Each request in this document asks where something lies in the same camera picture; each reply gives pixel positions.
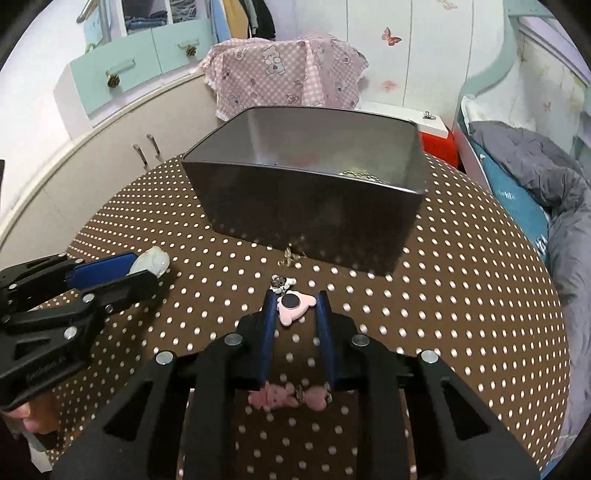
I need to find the low white cabinet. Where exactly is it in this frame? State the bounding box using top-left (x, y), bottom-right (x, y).
top-left (0, 74), bottom-right (222, 250)

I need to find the grey metal handrail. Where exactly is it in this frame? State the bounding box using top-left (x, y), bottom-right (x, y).
top-left (76, 0), bottom-right (114, 42)

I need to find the white stair shelf cabinet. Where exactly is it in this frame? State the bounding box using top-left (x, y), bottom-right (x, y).
top-left (53, 0), bottom-right (218, 137)

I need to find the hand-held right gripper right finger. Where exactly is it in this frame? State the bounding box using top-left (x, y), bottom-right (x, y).
top-left (315, 290), bottom-right (541, 480)

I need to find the pink checked bear cloth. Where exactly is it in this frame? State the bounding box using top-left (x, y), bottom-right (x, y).
top-left (193, 31), bottom-right (370, 121)

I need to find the red storage box white lid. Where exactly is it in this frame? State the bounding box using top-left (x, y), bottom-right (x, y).
top-left (355, 102), bottom-right (451, 139)

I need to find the grey metal box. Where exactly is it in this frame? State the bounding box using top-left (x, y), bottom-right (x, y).
top-left (181, 106), bottom-right (426, 278)

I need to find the wide mint drawer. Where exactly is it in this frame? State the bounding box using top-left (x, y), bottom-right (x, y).
top-left (69, 39), bottom-right (162, 116)

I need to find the mint bunk bed frame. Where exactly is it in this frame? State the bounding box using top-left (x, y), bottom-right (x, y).
top-left (450, 0), bottom-right (591, 480)

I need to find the folded jeans stack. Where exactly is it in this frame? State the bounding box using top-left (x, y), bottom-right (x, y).
top-left (124, 9), bottom-right (167, 33)
top-left (170, 0), bottom-right (209, 20)

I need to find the small gold metal charm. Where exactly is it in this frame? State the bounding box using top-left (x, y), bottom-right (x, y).
top-left (279, 244), bottom-right (308, 267)

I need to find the narrow mint drawer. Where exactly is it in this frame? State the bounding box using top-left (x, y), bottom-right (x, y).
top-left (152, 18), bottom-right (218, 75)

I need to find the row of hanging clothes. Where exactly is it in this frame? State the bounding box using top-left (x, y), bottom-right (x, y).
top-left (210, 0), bottom-right (278, 40)

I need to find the white pillow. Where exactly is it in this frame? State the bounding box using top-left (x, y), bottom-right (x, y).
top-left (462, 96), bottom-right (490, 155)

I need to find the white wardrobe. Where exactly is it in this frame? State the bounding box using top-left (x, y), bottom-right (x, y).
top-left (272, 0), bottom-right (509, 109)

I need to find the brown polka dot tablecloth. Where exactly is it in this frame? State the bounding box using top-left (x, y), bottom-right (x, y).
top-left (46, 152), bottom-right (571, 480)

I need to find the pink bear keychain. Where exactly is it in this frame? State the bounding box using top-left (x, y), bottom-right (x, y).
top-left (270, 274), bottom-right (317, 328)

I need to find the grey duvet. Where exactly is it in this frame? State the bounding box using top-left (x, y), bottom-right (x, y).
top-left (468, 121), bottom-right (591, 457)

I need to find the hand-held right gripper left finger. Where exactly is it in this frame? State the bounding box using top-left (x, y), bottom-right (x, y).
top-left (48, 290), bottom-right (278, 480)

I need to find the teal bed sheet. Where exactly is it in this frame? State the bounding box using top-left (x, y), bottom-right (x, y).
top-left (471, 141), bottom-right (552, 264)

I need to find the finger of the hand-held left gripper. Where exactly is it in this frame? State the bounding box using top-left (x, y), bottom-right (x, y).
top-left (0, 251), bottom-right (139, 319)
top-left (0, 270), bottom-right (158, 334)

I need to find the person's left hand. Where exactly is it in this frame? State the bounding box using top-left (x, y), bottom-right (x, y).
top-left (7, 396), bottom-right (63, 437)

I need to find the white jade pendant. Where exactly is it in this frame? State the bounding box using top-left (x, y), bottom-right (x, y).
top-left (128, 247), bottom-right (171, 278)

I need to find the pink plush charm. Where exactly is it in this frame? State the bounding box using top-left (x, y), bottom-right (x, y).
top-left (248, 382), bottom-right (333, 412)

